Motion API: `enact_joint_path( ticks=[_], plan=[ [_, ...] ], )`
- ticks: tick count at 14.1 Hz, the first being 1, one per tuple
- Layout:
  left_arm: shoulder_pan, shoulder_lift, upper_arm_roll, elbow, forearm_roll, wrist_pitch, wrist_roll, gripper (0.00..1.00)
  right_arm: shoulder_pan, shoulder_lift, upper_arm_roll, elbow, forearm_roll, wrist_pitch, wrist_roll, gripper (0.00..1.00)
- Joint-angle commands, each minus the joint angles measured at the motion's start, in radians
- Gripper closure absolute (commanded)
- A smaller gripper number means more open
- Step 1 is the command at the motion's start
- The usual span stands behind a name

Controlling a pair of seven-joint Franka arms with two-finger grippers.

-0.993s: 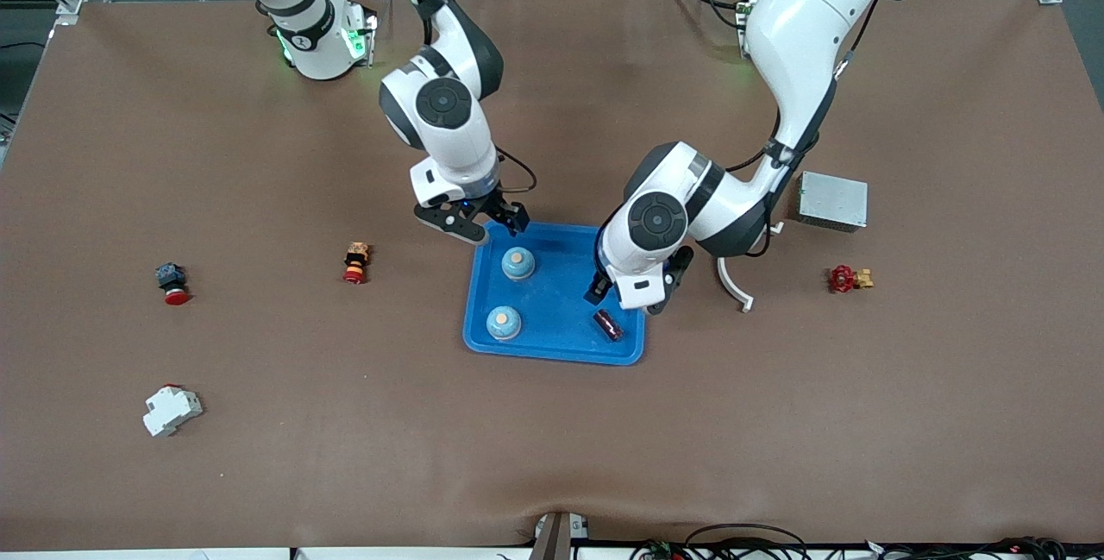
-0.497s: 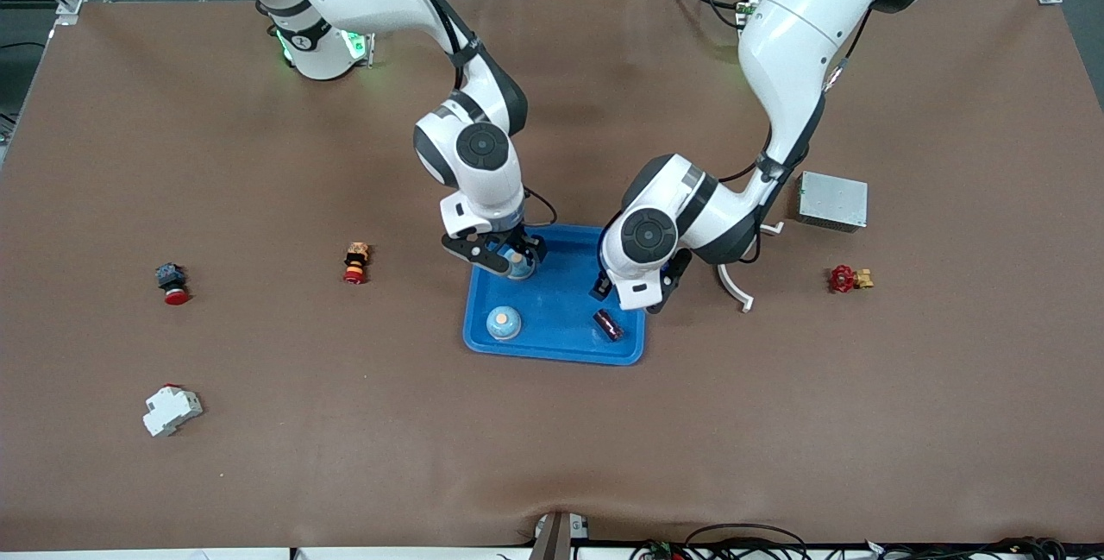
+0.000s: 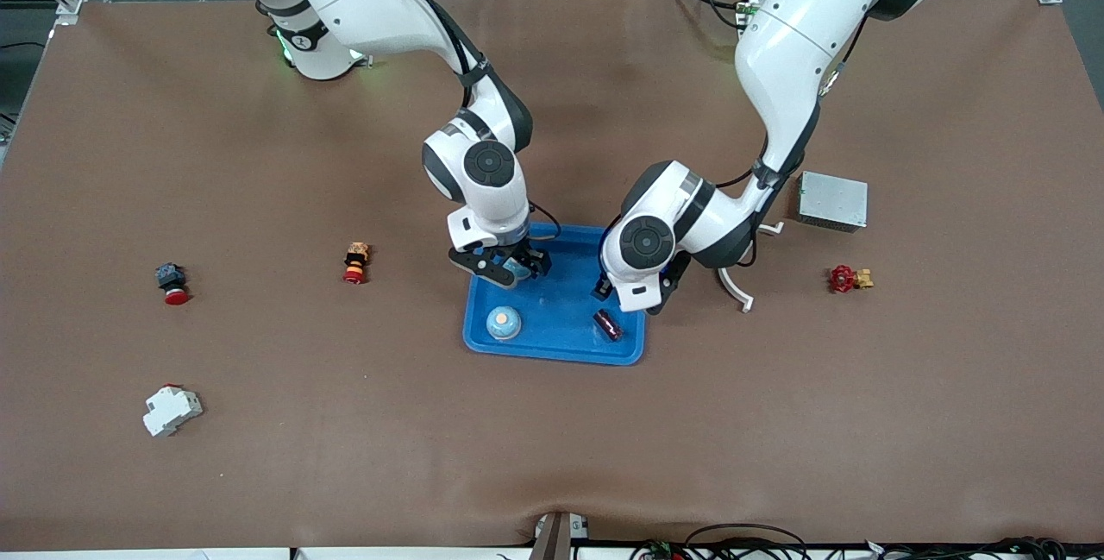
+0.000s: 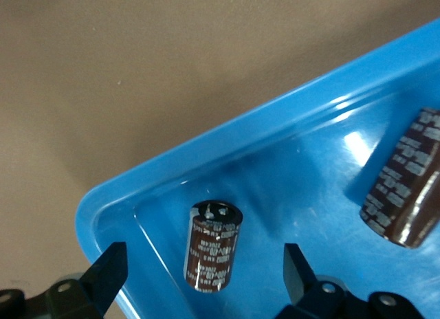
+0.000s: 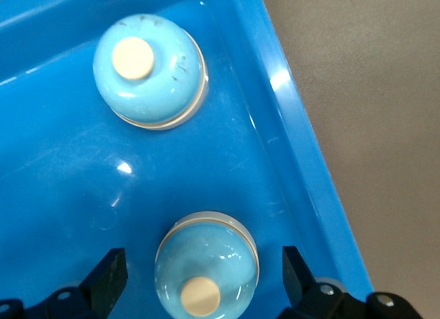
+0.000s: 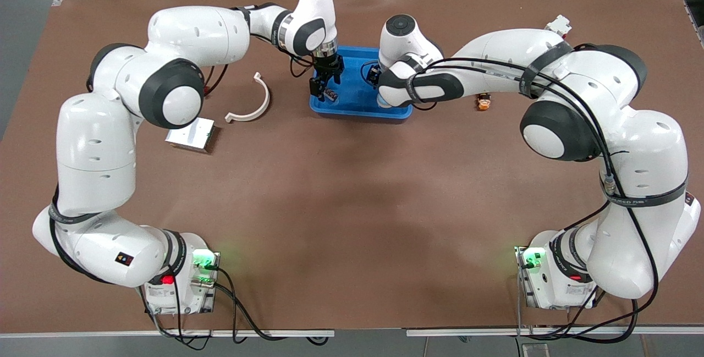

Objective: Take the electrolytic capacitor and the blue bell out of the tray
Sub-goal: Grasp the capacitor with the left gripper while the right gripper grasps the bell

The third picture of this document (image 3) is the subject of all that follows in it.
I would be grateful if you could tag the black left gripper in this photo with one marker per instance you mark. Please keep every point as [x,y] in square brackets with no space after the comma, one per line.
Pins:
[672,279]

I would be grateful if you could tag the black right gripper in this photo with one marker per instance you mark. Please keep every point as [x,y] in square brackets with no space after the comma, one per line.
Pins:
[534,259]

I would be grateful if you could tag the blue dome desk bell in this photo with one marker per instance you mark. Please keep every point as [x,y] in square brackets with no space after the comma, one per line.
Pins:
[503,324]
[518,268]

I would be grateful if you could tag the brown cylindrical capacitor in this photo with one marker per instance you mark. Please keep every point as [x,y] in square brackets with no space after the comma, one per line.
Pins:
[608,324]

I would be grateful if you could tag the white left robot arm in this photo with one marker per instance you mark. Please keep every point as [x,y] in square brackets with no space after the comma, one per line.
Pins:
[793,68]

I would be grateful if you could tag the blue plastic tray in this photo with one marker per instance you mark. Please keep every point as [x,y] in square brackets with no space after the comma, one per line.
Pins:
[561,327]

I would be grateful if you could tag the white curved plastic clamp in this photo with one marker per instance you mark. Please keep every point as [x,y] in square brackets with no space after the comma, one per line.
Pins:
[735,291]

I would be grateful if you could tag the brown table cover sheet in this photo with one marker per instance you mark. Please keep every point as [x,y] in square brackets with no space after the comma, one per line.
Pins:
[552,456]

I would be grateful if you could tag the red handwheel brass valve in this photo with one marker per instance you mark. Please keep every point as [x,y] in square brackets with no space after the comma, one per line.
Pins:
[842,279]

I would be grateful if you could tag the grey metal box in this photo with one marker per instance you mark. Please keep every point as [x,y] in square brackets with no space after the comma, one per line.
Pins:
[832,200]

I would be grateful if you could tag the red mushroom push button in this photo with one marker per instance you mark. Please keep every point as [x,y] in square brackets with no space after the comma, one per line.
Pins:
[175,294]

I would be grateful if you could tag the white circuit breaker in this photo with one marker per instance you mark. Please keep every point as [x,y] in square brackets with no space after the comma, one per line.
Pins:
[171,412]

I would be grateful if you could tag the orange red button switch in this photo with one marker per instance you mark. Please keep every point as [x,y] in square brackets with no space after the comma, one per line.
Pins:
[355,262]

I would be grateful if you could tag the grey metal edge bracket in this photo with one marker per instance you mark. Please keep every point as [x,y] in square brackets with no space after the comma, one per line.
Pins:
[556,538]

